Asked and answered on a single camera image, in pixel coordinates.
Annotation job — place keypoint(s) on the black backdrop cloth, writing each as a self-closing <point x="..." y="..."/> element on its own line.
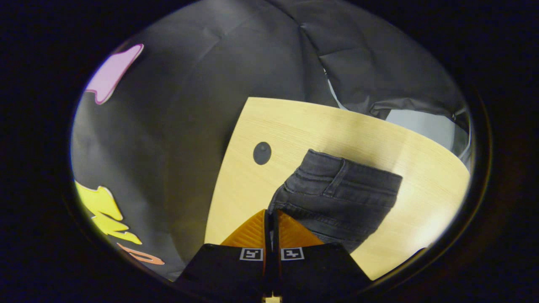
<point x="189" y="105"/>

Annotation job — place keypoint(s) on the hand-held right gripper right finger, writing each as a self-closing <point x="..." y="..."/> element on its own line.
<point x="320" y="269"/>

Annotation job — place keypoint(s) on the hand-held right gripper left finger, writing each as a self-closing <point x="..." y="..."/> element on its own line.
<point x="227" y="269"/>

